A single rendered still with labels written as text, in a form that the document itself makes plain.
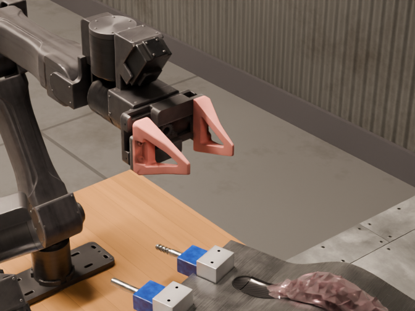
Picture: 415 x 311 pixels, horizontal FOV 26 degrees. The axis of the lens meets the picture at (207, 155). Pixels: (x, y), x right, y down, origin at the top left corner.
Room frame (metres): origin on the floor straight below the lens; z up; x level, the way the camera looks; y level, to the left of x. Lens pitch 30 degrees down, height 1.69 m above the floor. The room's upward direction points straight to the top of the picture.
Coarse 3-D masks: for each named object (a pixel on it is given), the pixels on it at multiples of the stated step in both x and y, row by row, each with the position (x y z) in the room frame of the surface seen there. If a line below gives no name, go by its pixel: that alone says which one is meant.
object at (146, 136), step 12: (144, 120) 0.88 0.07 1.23; (144, 132) 0.86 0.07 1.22; (156, 132) 0.87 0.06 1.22; (132, 144) 0.87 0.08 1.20; (144, 144) 0.87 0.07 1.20; (156, 144) 0.86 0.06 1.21; (168, 144) 0.85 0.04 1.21; (180, 144) 0.92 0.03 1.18; (132, 156) 0.88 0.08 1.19; (144, 156) 0.88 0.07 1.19; (156, 156) 0.90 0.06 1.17; (168, 156) 0.91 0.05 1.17; (180, 156) 0.84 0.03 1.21; (132, 168) 0.88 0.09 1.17; (144, 168) 0.87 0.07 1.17; (156, 168) 0.86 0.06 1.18; (168, 168) 0.85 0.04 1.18; (180, 168) 0.84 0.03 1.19
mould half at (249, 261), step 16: (240, 256) 1.13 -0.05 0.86; (256, 256) 1.13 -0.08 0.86; (272, 256) 1.13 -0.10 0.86; (240, 272) 1.09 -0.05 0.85; (256, 272) 1.09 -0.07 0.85; (272, 272) 1.09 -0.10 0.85; (288, 272) 1.09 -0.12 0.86; (304, 272) 1.07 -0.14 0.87; (336, 272) 1.04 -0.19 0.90; (352, 272) 1.04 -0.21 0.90; (368, 272) 1.04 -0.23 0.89; (192, 288) 1.05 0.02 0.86; (208, 288) 1.05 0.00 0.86; (224, 288) 1.05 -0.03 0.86; (368, 288) 1.01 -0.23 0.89; (384, 288) 1.01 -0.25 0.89; (208, 304) 1.02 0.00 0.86; (224, 304) 1.02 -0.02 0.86; (240, 304) 1.02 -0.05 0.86; (256, 304) 1.01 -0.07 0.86; (272, 304) 1.00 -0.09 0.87; (288, 304) 0.98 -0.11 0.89; (304, 304) 0.97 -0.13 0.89; (384, 304) 0.98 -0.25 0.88; (400, 304) 0.99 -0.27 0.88
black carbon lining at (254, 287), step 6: (240, 276) 1.08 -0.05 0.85; (246, 276) 1.08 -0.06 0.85; (252, 276) 1.08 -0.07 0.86; (234, 282) 1.07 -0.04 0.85; (240, 282) 1.07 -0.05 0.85; (246, 282) 1.07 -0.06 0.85; (252, 282) 1.07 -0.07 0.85; (258, 282) 1.07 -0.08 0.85; (264, 282) 1.07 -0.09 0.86; (240, 288) 1.06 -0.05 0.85; (246, 288) 1.06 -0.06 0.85; (252, 288) 1.06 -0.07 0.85; (258, 288) 1.06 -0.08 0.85; (264, 288) 1.06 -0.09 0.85; (252, 294) 1.05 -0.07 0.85; (258, 294) 1.05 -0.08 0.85; (264, 294) 1.04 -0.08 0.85
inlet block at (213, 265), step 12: (168, 252) 1.14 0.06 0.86; (180, 252) 1.14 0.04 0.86; (192, 252) 1.13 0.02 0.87; (204, 252) 1.13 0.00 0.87; (216, 252) 1.11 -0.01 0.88; (228, 252) 1.11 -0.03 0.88; (180, 264) 1.11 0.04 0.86; (192, 264) 1.10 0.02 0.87; (204, 264) 1.08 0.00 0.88; (216, 264) 1.08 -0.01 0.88; (228, 264) 1.09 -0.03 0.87; (204, 276) 1.08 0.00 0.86; (216, 276) 1.07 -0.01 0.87
